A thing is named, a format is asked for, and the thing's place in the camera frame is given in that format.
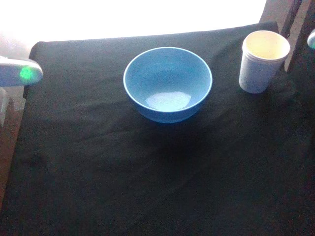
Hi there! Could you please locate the white cup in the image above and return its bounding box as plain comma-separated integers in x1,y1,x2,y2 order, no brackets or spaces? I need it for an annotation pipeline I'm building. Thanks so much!
238,29,291,94

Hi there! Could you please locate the light blue bowl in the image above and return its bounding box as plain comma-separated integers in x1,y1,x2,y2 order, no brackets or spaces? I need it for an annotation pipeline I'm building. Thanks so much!
123,46,214,124

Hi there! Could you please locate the black table cloth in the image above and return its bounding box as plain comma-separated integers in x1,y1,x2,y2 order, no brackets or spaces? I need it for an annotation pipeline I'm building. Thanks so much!
0,21,315,236

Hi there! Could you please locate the dark vertical post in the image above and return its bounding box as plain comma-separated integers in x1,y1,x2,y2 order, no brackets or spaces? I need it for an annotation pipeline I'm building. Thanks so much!
280,0,315,72

